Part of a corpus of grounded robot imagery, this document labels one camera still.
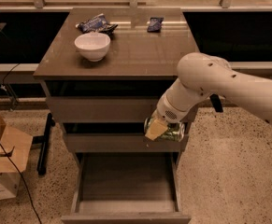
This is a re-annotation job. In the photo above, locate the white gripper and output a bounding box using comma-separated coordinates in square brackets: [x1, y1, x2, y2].
[144, 94, 191, 140]

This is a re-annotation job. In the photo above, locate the green soda can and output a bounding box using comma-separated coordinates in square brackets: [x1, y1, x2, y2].
[155, 122, 185, 142]

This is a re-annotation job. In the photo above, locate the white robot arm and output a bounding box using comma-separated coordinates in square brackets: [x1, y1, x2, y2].
[145, 52, 272, 140]

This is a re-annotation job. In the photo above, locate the grey drawer cabinet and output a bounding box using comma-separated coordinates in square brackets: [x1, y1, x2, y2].
[33, 7, 211, 224]

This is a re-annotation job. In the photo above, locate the bottom grey open drawer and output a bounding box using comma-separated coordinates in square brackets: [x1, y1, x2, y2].
[62, 153, 191, 224]

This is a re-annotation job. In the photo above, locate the middle grey drawer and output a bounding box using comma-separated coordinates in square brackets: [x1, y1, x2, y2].
[64, 122, 189, 153]

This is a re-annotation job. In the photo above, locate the top grey drawer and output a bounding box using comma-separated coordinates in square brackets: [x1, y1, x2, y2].
[46, 80, 173, 123]

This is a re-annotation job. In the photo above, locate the black stand leg right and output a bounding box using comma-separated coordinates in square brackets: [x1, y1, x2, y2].
[209, 94, 223, 113]

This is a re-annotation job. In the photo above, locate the black stand leg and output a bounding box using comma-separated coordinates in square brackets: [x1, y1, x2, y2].
[209, 94, 223, 113]
[32, 113, 55, 175]

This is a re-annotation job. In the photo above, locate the white ceramic bowl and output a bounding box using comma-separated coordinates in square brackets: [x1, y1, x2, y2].
[74, 33, 110, 62]

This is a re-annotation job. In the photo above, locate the small blue snack bag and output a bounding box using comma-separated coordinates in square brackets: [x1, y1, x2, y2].
[147, 17, 164, 33]

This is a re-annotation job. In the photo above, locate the large blue chip bag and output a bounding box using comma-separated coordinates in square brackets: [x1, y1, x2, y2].
[76, 13, 118, 35]

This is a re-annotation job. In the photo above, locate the black stand leg left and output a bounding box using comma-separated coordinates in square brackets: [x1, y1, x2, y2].
[32, 113, 55, 175]

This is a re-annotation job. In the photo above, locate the open cardboard box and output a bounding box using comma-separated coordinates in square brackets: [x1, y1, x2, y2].
[0, 115, 33, 200]

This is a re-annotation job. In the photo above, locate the black cable on floor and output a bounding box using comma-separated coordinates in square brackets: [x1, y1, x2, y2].
[0, 117, 43, 224]

